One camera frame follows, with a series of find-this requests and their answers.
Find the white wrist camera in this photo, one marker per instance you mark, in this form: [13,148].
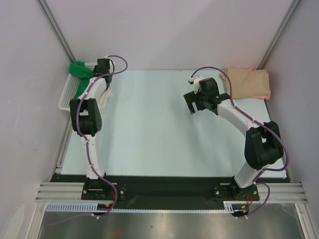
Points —
[112,64]
[195,82]

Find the left aluminium corner post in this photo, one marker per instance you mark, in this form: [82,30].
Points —
[56,29]

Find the aluminium corner post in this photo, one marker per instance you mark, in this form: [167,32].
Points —
[287,19]
[56,29]

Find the right aluminium corner post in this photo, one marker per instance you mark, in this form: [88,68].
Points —
[287,19]

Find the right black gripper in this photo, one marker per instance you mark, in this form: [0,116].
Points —
[197,100]

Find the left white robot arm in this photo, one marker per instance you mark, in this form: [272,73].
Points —
[86,115]

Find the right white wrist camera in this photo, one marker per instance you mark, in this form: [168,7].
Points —
[195,82]

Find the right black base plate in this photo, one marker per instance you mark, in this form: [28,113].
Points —
[232,192]

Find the left grey cable duct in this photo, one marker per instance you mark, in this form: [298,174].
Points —
[78,207]

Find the grey cable duct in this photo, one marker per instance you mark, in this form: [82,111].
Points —
[78,207]
[236,206]

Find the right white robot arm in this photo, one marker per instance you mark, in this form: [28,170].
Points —
[262,147]

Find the green t shirt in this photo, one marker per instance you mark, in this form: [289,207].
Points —
[79,70]

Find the aluminium front rail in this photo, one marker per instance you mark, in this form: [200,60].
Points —
[71,192]

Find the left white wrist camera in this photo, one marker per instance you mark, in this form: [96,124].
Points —
[112,64]

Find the folded pink t shirt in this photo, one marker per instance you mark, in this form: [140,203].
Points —
[261,95]

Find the cream t shirt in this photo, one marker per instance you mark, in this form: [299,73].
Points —
[102,102]

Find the right grey cable duct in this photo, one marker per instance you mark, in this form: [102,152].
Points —
[236,206]

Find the white plastic basket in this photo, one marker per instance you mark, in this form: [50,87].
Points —
[70,88]

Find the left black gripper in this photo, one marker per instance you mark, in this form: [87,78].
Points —
[94,71]

